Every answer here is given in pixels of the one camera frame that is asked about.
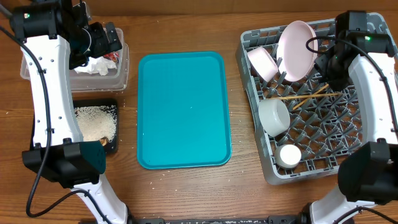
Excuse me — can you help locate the white cup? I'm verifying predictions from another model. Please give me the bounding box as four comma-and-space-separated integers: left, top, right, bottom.
274, 144, 302, 169

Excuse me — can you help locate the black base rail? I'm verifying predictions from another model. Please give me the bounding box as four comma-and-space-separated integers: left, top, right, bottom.
133, 215, 299, 224

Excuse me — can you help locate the white round plate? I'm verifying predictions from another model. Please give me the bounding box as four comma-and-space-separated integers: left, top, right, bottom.
276, 21, 317, 82

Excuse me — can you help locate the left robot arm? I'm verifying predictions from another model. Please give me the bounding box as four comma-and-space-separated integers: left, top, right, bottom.
7, 1, 134, 223

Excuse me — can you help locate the pile of rice grains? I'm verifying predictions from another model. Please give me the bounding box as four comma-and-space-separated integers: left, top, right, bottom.
75, 105, 117, 142

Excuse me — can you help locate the grey bowl with brown scraps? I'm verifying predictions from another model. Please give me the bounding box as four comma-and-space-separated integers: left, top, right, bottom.
258, 99, 290, 137

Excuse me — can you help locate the black rectangular tray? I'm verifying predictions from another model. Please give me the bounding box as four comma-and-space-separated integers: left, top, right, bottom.
29, 98, 119, 156

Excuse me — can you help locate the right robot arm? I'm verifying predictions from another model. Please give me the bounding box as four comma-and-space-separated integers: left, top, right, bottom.
296, 11, 397, 223

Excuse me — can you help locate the teal serving tray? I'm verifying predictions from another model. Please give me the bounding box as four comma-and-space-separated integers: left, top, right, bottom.
137, 51, 232, 170

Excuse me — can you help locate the clear plastic waste bin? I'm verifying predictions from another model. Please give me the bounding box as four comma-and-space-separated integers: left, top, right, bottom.
25, 28, 129, 92

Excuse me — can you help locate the grey dishwasher rack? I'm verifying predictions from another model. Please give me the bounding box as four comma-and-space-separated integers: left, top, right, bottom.
235, 12, 398, 185

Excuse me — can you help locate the white bowl with rice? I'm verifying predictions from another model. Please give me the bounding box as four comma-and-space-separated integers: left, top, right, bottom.
248, 47, 278, 82

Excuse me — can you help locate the red snack wrapper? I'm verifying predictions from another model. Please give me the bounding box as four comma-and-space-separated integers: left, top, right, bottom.
103, 52, 120, 63

